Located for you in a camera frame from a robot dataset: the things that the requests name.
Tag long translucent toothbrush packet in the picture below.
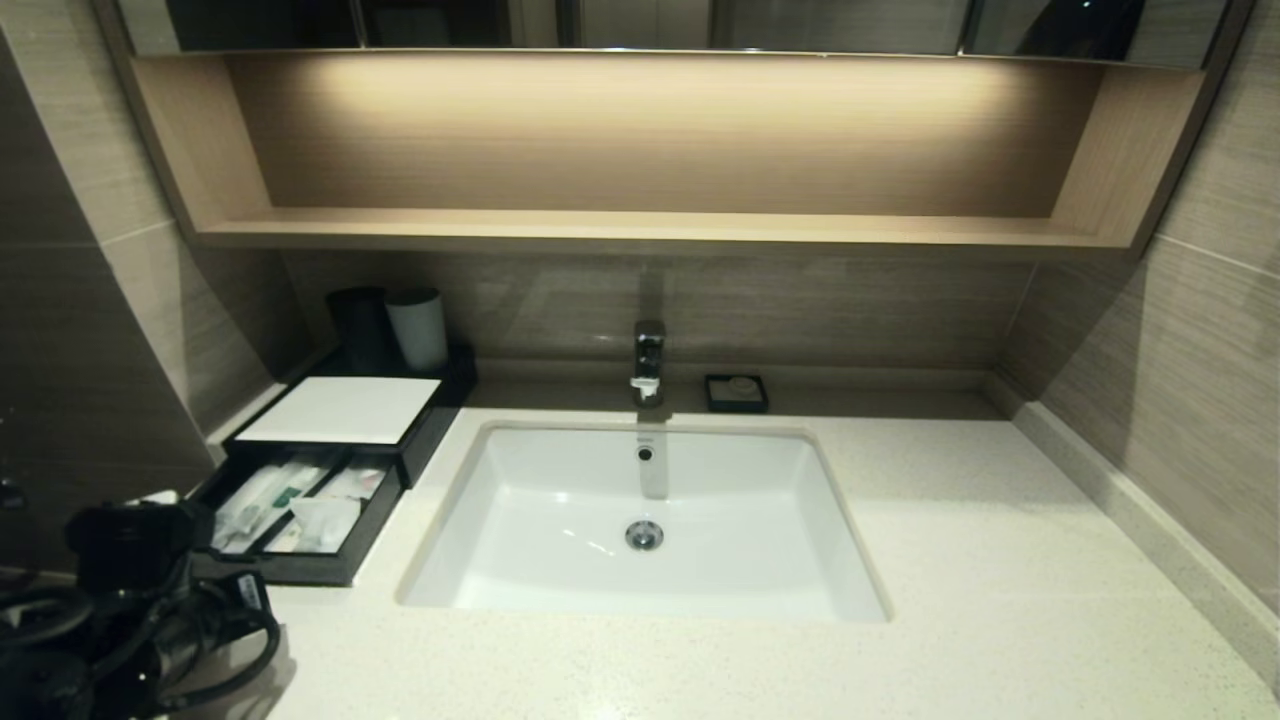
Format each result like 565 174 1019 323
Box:
210 468 291 551

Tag translucent packet with green band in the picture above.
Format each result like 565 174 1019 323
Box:
220 458 336 553

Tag black drawer with toiletries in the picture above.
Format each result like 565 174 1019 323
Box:
185 440 406 587

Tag grey plastic cup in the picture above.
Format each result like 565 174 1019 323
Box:
385 288 450 373

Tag black box with white lid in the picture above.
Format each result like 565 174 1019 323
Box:
228 344 479 489

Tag white folded sachet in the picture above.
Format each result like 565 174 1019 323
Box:
270 495 363 554

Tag small white flat sachet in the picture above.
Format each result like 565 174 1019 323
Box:
328 466 388 501

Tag black cup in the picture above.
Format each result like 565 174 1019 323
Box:
326 287 396 374

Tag white sink basin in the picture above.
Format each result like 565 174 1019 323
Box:
397 420 891 623

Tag chrome faucet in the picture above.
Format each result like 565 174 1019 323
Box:
630 320 669 407

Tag black soap dish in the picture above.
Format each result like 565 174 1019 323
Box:
704 374 769 414

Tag mirror cabinet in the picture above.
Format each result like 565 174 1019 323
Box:
115 0 1231 66

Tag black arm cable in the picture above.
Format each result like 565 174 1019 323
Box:
0 585 283 706

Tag light wooden wall shelf niche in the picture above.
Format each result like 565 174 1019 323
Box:
125 52 1206 251

